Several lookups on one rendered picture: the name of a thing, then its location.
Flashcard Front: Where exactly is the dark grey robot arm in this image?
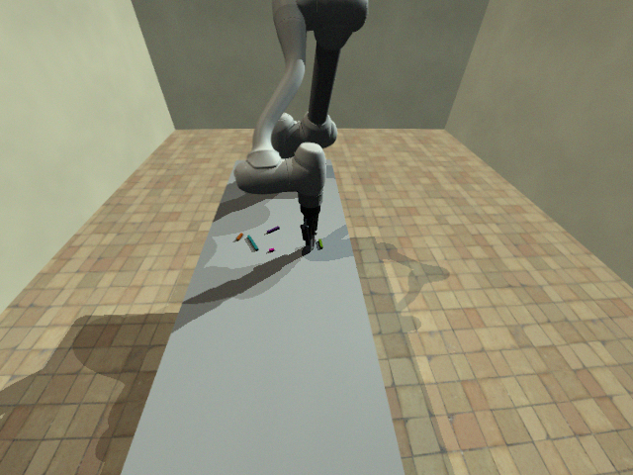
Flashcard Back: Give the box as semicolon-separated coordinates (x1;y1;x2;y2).
233;0;368;208

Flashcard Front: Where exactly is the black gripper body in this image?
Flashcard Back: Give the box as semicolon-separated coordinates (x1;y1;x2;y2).
301;206;320;225

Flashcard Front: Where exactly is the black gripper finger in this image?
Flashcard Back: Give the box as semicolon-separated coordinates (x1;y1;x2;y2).
312;213;319;246
300;218;315;251

